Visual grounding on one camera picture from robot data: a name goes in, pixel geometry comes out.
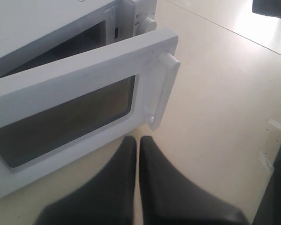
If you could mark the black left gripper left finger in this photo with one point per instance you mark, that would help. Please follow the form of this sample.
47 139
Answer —
106 199

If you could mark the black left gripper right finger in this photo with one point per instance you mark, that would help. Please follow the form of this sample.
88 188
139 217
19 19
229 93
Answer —
169 198

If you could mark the white microwave door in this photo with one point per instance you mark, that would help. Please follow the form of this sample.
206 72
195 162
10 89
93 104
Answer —
56 113

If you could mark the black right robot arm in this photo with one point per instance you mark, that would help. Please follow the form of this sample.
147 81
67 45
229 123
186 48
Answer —
269 211

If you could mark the white microwave oven body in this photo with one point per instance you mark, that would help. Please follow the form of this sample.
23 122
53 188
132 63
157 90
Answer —
36 32

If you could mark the upper white control knob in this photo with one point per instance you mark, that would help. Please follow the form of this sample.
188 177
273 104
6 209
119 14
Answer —
147 25

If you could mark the dark object at edge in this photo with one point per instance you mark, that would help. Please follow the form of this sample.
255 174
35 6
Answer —
267 7

